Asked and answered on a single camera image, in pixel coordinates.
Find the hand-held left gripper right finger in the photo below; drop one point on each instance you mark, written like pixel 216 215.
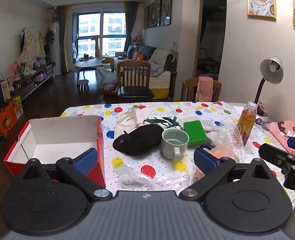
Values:
pixel 205 162

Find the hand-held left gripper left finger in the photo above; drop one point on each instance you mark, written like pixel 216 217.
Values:
pixel 87 160

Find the clear bubble wrap sheet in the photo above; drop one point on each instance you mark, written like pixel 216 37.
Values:
pixel 228 132

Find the black soft hat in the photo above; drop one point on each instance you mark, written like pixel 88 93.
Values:
pixel 140 138

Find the pink item in plastic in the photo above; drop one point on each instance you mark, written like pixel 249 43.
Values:
pixel 223 153

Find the pink printed cloth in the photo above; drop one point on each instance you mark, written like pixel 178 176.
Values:
pixel 280 130

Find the green rectangular box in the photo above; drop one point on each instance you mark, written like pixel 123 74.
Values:
pixel 195 132

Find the pale green mug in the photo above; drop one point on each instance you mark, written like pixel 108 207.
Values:
pixel 173 145

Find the red cardboard box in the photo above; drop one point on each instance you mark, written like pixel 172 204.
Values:
pixel 60 132

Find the orange drink bottle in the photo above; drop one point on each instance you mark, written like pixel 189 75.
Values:
pixel 246 123

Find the balloon print tablecloth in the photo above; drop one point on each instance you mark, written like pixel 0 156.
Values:
pixel 135 161

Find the clear plastic bag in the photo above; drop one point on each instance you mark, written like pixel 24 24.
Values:
pixel 160 181

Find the red basin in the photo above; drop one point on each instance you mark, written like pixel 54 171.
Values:
pixel 107 91

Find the pink towel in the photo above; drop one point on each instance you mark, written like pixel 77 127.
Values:
pixel 204 88

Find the small round stool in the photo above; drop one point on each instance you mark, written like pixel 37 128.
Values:
pixel 83 83

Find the grey desk lamp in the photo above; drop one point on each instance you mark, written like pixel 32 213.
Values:
pixel 271 70

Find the grey fabric bag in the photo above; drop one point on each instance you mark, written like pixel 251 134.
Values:
pixel 106 78

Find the yellow cardboard box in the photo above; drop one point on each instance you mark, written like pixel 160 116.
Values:
pixel 17 106

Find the orange gift box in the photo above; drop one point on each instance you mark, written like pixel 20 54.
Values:
pixel 4 121

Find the wooden chair black seat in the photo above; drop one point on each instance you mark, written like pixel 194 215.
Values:
pixel 135 80

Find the long television cabinet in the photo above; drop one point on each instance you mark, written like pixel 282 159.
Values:
pixel 28 85

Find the pink kettle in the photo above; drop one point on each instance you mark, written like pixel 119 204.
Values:
pixel 40 77

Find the wooden coffee table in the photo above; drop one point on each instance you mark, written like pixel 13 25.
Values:
pixel 88 63

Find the yellow small chair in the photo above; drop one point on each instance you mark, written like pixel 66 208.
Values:
pixel 109 62

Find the teal sofa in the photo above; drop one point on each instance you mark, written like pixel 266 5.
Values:
pixel 170 65

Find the grey clothing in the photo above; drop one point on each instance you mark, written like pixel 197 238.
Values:
pixel 157 68

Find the beige paper bag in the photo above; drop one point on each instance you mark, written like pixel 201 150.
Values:
pixel 6 90

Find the yellow giraffe toy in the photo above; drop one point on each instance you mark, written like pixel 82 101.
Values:
pixel 96 46

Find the cream knitted blanket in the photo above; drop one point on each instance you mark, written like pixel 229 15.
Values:
pixel 161 55

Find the red cushion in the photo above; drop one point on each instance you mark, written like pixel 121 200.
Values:
pixel 138 55

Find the pink flower bouquet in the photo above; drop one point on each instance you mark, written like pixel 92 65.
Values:
pixel 17 67

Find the white standing air conditioner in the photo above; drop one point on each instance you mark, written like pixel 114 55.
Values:
pixel 56 47

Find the grey yellow curtain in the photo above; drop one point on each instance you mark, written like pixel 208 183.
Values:
pixel 64 40
pixel 132 22

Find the green potted plant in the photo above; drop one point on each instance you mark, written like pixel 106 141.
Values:
pixel 49 40

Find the large window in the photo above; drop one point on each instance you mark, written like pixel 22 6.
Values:
pixel 100 33

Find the yellow printed cover cloth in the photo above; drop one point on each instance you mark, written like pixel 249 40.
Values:
pixel 32 45

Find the pink stuffed toy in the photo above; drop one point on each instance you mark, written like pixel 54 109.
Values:
pixel 137 39

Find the pink flower arrangement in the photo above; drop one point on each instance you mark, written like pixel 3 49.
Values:
pixel 54 14

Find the wooden door frame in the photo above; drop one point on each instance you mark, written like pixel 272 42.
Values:
pixel 200 30

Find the narrow dark wall picture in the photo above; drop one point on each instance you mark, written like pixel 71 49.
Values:
pixel 146 17

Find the wide dark wall picture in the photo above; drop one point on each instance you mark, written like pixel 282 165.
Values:
pixel 155 12

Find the dark wall picture orange corner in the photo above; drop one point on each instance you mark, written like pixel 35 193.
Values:
pixel 167 8

